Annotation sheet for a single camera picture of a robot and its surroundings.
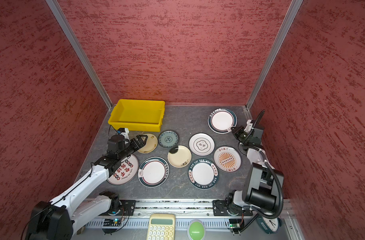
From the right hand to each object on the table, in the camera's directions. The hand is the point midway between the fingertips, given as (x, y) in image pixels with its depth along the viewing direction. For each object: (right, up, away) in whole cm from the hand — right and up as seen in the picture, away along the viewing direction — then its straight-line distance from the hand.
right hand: (229, 128), depth 89 cm
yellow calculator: (-38, -45, -21) cm, 62 cm away
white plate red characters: (-62, -26, -3) cm, 67 cm away
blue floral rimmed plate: (-39, -8, +12) cm, 41 cm away
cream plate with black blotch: (-30, -18, +4) cm, 36 cm away
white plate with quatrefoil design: (-16, -11, +9) cm, 21 cm away
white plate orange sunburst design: (0, -20, +3) cm, 20 cm away
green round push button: (-21, -45, -22) cm, 55 cm away
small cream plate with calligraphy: (-50, -11, +9) cm, 52 cm away
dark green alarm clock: (+13, -43, -22) cm, 50 cm away
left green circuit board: (-62, -45, -18) cm, 79 cm away
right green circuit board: (-2, -45, -18) cm, 48 cm away
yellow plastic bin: (-65, +9, +29) cm, 72 cm away
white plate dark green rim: (-4, +5, +4) cm, 8 cm away
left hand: (-51, -7, -5) cm, 52 cm away
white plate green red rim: (-45, -26, -3) cm, 52 cm away
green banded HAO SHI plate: (-16, -28, 0) cm, 32 cm away
